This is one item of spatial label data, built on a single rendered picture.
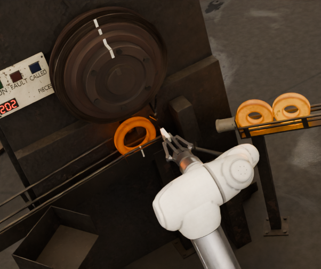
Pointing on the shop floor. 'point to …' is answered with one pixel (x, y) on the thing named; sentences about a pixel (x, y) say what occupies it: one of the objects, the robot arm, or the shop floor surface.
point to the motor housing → (235, 220)
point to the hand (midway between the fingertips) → (166, 135)
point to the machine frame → (203, 77)
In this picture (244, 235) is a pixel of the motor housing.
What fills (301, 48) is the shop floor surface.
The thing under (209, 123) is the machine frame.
